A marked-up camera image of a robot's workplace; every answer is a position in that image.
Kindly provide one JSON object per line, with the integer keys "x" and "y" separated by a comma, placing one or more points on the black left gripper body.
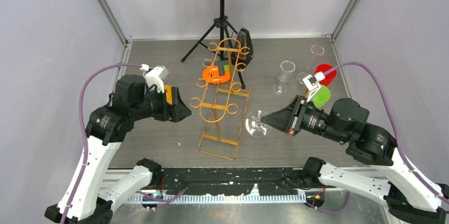
{"x": 169, "y": 109}

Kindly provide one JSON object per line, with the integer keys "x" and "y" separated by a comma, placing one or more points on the yellow silicone wine glass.
{"x": 168, "y": 102}

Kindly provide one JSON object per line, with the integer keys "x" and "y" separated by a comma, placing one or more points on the clear tall flute glass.
{"x": 311, "y": 61}

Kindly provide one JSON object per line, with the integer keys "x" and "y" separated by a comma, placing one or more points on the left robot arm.
{"x": 132, "y": 100}

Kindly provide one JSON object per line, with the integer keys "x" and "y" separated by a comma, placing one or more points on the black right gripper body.
{"x": 301, "y": 109}

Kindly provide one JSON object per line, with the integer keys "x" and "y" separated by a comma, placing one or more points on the gold wire wine glass rack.
{"x": 215, "y": 103}

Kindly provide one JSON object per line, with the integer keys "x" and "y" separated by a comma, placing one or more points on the white slotted cable duct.
{"x": 253, "y": 197}

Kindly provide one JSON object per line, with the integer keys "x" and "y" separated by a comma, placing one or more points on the clear wine glass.
{"x": 286, "y": 70}
{"x": 254, "y": 125}

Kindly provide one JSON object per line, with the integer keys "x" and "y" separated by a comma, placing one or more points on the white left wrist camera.
{"x": 155, "y": 76}

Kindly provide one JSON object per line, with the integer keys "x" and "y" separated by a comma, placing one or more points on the green silicone wine glass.
{"x": 321, "y": 97}

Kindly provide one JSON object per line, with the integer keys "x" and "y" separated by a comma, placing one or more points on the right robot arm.
{"x": 398, "y": 189}

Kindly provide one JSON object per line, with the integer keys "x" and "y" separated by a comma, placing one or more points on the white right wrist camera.
{"x": 312, "y": 82}

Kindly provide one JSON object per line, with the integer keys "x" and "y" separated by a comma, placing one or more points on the black metronome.
{"x": 245, "y": 42}

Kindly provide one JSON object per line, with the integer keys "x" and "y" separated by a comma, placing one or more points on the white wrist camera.
{"x": 155, "y": 76}
{"x": 312, "y": 82}

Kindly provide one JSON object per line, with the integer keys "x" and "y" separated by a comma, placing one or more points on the black taped front rail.
{"x": 233, "y": 181}

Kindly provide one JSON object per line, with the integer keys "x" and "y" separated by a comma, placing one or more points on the clear wine glass front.
{"x": 254, "y": 125}

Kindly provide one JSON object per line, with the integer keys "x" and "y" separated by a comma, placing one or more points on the orange toy block piece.
{"x": 216, "y": 74}

